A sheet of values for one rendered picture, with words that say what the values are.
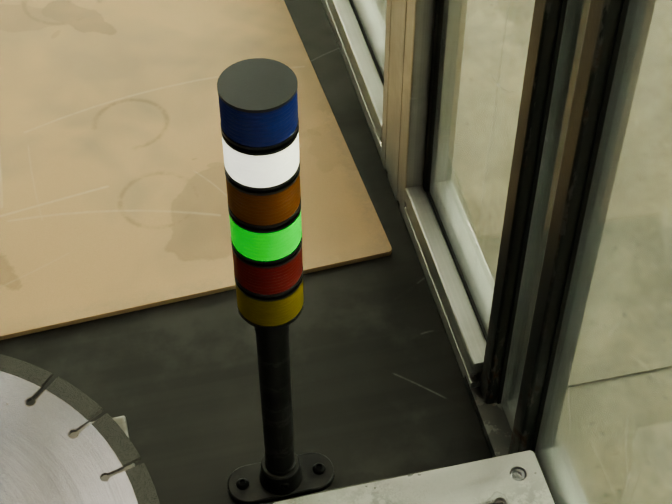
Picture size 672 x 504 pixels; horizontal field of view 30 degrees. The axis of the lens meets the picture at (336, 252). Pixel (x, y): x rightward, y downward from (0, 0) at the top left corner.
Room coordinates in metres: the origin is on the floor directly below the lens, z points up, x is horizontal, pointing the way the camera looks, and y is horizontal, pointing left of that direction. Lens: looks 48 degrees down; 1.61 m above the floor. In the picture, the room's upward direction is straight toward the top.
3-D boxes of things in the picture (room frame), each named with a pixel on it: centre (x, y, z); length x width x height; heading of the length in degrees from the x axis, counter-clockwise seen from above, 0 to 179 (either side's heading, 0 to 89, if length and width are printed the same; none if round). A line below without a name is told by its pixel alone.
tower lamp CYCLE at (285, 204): (0.54, 0.04, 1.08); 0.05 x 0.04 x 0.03; 13
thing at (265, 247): (0.54, 0.04, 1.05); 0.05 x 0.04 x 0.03; 13
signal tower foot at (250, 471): (0.54, 0.04, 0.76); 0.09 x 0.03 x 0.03; 103
